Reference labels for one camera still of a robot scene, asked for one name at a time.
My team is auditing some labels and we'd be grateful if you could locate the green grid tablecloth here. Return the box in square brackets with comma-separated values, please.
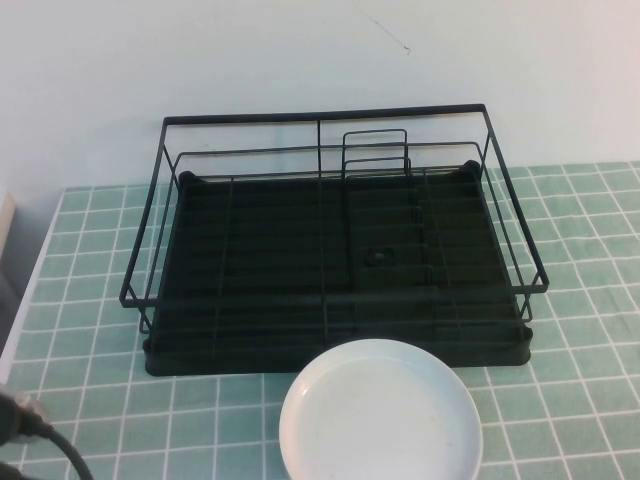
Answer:
[0, 159, 640, 480]

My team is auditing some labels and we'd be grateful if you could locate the black wire dish rack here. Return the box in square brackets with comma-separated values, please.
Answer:
[118, 102, 551, 351]

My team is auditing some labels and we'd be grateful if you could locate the white round plate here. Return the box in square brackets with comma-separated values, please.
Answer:
[278, 338, 485, 480]

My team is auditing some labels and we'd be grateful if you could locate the black plastic drip tray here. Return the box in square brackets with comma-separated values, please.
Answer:
[142, 159, 534, 377]

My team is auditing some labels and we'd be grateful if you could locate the black camera cable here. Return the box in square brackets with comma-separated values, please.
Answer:
[24, 414, 96, 480]

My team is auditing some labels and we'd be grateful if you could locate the beige box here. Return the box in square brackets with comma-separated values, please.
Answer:
[0, 192, 21, 247]

